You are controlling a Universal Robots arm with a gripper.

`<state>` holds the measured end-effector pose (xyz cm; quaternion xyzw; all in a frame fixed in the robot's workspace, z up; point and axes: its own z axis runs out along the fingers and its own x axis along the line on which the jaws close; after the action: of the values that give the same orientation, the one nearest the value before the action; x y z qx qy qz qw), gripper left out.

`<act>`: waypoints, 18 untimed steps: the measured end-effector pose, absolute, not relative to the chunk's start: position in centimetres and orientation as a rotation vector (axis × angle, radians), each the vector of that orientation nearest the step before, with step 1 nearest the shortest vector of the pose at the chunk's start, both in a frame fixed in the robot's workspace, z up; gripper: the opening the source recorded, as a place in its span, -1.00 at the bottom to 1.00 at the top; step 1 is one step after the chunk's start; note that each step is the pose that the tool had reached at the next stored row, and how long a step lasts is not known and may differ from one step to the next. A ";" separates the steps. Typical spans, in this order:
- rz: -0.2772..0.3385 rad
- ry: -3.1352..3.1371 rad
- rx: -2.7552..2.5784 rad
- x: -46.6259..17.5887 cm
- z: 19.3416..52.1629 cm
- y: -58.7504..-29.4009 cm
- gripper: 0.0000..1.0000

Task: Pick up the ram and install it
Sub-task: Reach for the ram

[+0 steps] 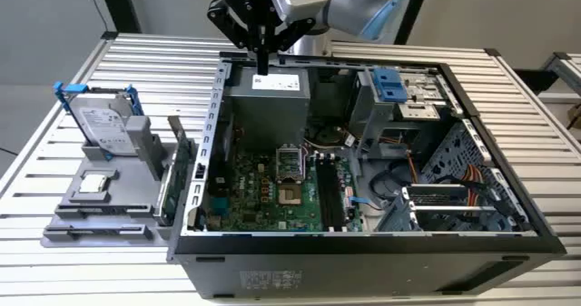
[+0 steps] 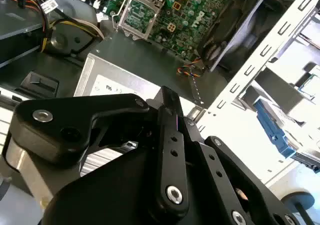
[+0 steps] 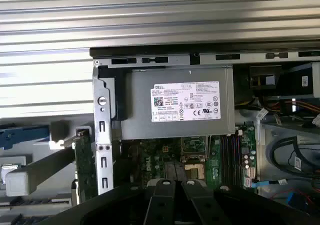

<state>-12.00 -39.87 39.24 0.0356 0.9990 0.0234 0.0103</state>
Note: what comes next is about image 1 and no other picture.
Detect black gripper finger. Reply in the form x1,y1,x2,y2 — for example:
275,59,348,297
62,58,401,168
261,16,317,75
206,0,264,75

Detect black RAM slot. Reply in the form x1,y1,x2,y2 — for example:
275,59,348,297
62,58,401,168
327,153,349,233
316,153,335,233

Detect grey power supply unit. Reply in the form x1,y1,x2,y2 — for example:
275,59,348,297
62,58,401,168
224,66,312,150

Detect blue plastic drive latch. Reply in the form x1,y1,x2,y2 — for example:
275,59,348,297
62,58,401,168
372,67,405,103

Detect round black case speaker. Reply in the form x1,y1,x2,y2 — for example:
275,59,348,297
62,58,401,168
313,125,347,148

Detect hard disk in blue carrier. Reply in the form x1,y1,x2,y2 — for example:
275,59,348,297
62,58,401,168
52,80,145,161

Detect metal socket cover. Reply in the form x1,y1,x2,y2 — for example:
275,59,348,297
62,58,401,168
275,144,304,182

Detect green graphics card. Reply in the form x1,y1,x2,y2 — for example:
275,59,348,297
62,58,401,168
153,115,196,227

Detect CPU socket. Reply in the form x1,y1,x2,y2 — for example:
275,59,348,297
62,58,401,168
276,182,304,207

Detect grey plastic parts rack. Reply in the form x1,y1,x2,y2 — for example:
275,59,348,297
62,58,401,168
40,115,200,249

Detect green motherboard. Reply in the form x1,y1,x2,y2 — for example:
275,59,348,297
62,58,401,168
201,149,367,234

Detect silver CPU chip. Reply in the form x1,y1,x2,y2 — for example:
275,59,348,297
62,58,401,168
76,173,110,194

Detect grey metal disk bay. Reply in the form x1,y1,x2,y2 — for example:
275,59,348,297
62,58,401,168
375,182,523,234

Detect aluminium slat side table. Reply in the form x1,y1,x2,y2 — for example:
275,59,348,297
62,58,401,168
536,52,581,98

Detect brown cardboard box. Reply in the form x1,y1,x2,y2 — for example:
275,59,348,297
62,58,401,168
564,101,581,130

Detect black open PC case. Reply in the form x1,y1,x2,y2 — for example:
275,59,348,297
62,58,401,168
165,50,567,300

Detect black vertical frame post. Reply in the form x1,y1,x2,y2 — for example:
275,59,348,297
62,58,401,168
96,0,142,35
392,0,435,45

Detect thin black wall cable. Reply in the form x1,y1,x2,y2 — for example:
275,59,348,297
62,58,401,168
86,0,110,32

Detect orange power wire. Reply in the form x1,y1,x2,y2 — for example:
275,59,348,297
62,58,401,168
404,150,419,185

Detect black data cable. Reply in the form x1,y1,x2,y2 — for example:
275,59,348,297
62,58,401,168
368,162,409,205

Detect blue tipped data cable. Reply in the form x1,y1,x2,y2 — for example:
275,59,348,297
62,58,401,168
344,194,387,212

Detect black table connector bracket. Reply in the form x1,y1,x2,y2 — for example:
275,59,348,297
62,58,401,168
511,68,559,96

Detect red yellow wire bundle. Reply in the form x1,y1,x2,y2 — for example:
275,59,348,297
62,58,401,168
458,165,486,207

